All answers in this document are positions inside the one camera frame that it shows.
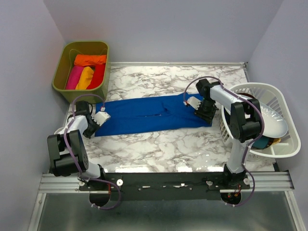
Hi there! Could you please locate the orange rolled t shirt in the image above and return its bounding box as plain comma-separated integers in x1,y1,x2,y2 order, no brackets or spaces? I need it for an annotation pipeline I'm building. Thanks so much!
74,54,107,67

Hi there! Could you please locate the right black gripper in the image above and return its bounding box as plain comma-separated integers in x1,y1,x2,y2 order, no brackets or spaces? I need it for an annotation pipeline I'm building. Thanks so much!
193,98,217,125

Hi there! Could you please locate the white round plate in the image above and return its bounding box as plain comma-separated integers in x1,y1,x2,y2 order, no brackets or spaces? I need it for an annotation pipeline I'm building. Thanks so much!
223,93,289,139

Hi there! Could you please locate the teal round plate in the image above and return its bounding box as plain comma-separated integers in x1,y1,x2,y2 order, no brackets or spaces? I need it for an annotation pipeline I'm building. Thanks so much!
252,136,273,150

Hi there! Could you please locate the dark brown bowl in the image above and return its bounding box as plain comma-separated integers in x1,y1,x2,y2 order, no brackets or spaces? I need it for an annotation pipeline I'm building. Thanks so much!
237,92,255,100

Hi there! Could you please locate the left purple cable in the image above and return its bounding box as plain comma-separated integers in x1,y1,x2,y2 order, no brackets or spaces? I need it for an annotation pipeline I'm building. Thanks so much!
64,94,123,210

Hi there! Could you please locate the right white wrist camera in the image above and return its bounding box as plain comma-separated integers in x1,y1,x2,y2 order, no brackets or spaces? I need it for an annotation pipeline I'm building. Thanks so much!
183,96,202,110

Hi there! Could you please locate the white plastic laundry basket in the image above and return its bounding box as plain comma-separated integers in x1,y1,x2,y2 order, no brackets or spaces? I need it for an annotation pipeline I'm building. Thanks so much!
230,82,301,159

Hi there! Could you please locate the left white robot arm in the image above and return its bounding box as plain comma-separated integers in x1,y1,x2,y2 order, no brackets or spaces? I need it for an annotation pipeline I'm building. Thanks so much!
47,101,111,190

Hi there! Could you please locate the pink rolled t shirt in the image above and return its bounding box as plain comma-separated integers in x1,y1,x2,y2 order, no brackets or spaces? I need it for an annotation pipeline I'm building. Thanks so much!
65,65,84,90

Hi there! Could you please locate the red rolled t shirt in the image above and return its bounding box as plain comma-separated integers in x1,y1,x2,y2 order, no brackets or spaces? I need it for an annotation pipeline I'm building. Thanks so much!
87,64,106,90

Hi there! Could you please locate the yellow rolled t shirt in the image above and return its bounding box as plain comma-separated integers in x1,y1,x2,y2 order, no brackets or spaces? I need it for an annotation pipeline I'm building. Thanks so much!
75,66,94,90

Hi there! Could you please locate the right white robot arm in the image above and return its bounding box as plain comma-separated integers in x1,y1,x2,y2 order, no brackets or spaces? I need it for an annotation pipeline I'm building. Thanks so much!
194,77,264,189

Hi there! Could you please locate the blue printed t shirt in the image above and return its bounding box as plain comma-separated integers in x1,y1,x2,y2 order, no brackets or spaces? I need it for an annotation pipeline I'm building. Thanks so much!
95,94,212,137

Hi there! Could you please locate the aluminium frame rail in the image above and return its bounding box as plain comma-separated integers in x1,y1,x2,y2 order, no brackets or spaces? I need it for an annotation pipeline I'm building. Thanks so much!
38,172,294,193

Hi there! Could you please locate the olive green plastic bin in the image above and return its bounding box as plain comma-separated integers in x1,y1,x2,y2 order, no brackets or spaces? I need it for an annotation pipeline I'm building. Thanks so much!
52,41,111,104

